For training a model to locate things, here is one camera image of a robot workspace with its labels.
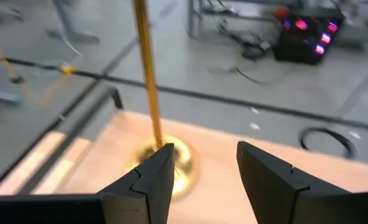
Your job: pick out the wooden shelf with black legs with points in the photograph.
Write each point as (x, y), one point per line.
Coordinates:
(218, 186)

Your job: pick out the white paper scrap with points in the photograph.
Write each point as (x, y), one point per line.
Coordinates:
(355, 135)
(254, 110)

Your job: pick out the black round floor puck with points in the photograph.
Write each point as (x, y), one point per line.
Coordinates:
(16, 80)

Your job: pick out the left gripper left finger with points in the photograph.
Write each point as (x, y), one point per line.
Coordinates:
(153, 186)

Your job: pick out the grey floor base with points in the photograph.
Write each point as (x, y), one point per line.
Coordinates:
(0, 97)
(78, 38)

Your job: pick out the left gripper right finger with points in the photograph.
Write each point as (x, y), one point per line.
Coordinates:
(264, 186)

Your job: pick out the computer tower with lit fans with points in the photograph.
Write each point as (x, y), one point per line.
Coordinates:
(299, 49)

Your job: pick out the red round object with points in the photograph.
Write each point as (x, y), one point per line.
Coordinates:
(281, 12)

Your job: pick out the gold candlestick holder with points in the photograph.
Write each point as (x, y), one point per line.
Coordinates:
(149, 77)

